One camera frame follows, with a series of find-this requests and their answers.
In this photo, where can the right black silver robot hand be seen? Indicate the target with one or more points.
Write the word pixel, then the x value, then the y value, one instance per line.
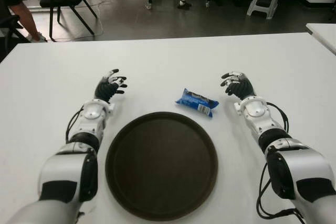
pixel 242 87

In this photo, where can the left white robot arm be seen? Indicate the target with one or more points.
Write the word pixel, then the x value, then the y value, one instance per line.
pixel 65 171

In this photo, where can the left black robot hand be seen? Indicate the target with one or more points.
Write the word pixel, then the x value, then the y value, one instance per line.
pixel 105 87

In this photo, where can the blue Oreo cookie package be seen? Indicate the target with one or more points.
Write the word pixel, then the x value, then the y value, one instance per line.
pixel 195 100

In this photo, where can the round dark brown tray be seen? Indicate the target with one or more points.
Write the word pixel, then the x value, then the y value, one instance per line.
pixel 161 166

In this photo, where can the white side table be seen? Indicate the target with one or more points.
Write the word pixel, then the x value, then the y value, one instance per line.
pixel 325 35

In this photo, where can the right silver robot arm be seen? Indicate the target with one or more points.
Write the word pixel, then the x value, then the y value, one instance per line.
pixel 302 171

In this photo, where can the black chair frame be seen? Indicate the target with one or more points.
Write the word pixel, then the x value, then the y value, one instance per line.
pixel 10 24

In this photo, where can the person in black shorts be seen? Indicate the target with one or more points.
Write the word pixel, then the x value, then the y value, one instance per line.
pixel 23 16

